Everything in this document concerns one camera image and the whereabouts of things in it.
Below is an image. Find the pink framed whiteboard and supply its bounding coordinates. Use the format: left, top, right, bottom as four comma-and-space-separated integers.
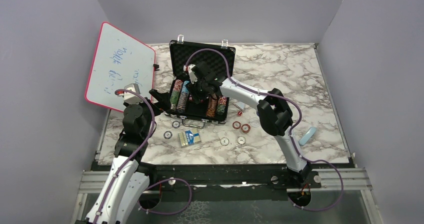
84, 22, 156, 111

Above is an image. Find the red poker chip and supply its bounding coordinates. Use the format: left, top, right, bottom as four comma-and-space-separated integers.
232, 121, 242, 130
240, 124, 251, 134

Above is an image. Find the blue white poker chip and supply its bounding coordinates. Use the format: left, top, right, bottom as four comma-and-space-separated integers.
163, 131, 173, 139

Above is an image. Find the blue orange chip stack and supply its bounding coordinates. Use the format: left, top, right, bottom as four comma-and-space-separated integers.
176, 81, 190, 113

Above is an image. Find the red poker chip right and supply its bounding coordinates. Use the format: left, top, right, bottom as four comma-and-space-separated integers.
240, 124, 251, 134

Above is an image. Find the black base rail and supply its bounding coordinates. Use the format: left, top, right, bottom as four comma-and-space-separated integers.
91, 161, 345, 204

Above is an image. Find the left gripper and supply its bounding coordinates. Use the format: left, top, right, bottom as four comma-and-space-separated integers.
124, 89, 171, 138

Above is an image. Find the orange black chip stack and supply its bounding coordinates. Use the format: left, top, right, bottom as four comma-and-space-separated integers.
206, 96, 218, 118

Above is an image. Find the white poker chip right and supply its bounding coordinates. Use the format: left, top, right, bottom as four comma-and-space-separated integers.
236, 136, 246, 145

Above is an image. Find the blue playing card deck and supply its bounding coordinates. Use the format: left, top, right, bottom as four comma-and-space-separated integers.
177, 128, 202, 148

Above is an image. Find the purple green chip stack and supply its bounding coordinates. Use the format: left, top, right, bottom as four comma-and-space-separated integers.
215, 96, 228, 115

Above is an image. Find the red green chip stack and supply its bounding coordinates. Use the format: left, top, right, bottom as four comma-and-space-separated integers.
170, 79, 184, 111

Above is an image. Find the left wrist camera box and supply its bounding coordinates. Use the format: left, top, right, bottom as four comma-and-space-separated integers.
123, 83, 142, 105

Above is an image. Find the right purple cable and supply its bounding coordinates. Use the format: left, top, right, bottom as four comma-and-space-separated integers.
184, 48, 345, 213

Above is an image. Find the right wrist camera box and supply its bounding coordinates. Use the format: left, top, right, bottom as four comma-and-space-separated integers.
183, 64, 197, 80

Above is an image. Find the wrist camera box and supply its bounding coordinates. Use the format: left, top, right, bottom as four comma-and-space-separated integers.
123, 83, 142, 105
183, 64, 197, 80

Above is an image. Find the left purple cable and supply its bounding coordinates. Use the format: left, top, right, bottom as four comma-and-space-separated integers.
92, 89, 157, 224

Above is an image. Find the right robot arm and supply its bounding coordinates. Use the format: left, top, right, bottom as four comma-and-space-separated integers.
183, 62, 312, 188

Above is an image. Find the purple cable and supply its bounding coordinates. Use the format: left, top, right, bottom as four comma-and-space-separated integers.
184, 48, 345, 213
92, 89, 157, 224

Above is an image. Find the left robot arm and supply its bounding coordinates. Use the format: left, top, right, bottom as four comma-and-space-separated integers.
75, 86, 163, 224

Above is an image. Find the grey poker chip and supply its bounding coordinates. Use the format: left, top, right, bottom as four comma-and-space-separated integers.
172, 121, 181, 129

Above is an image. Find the black poker case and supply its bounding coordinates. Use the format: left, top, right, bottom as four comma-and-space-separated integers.
166, 34, 236, 124

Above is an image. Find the clear plastic triangle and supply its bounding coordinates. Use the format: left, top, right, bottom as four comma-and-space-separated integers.
234, 102, 246, 112

